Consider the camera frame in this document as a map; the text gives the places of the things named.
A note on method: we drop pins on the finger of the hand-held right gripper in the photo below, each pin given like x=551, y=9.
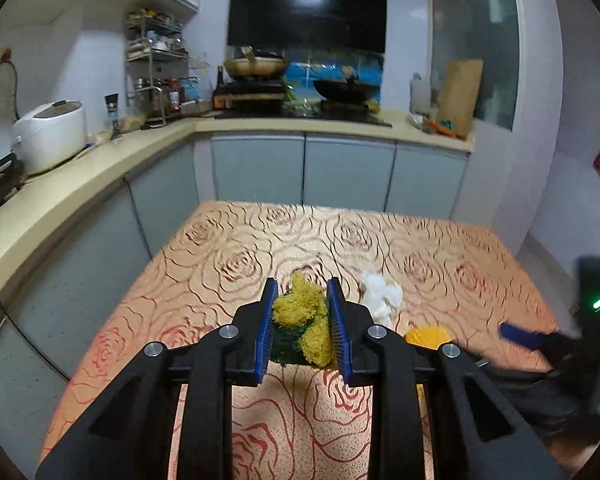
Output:
x=522, y=336

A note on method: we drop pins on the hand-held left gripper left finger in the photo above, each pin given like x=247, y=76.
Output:
x=266, y=332

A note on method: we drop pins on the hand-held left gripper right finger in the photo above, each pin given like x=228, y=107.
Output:
x=339, y=332

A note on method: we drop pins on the yellow green scouring sponge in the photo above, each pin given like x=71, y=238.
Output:
x=300, y=320

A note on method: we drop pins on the white tissue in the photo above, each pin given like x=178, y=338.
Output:
x=382, y=297

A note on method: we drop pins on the yellow foam fruit net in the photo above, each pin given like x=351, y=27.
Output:
x=427, y=335

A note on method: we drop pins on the rose patterned tablecloth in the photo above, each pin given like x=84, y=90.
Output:
x=260, y=250

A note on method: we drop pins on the grey base cabinets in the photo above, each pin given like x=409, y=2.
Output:
x=345, y=175

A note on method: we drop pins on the black gas cooktop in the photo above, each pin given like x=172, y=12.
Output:
x=305, y=114

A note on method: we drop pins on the orange kitchen tool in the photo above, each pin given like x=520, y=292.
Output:
x=442, y=127

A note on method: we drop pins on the beige kitchen countertop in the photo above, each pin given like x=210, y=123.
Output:
x=95, y=170

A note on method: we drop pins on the black wok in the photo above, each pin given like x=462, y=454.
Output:
x=347, y=91

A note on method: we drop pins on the dark soy sauce bottle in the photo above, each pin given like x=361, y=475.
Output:
x=220, y=92

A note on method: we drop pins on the wooden cutting board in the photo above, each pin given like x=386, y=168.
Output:
x=460, y=97

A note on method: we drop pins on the white plastic jug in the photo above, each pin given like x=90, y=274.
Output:
x=421, y=96

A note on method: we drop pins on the red label sauce bottle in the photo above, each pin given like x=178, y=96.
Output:
x=174, y=97

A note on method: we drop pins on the black seasoning grinder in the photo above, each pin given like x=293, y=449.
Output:
x=112, y=115

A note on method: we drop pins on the gold frying pan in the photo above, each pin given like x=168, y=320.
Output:
x=257, y=66

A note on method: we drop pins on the metal spice rack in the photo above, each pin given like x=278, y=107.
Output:
x=152, y=70

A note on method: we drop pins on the white rice cooker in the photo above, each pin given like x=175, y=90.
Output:
x=50, y=135

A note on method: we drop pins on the frosted glass window panel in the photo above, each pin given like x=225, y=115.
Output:
x=475, y=40

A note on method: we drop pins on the black glass range hood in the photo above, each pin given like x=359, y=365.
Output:
x=305, y=5

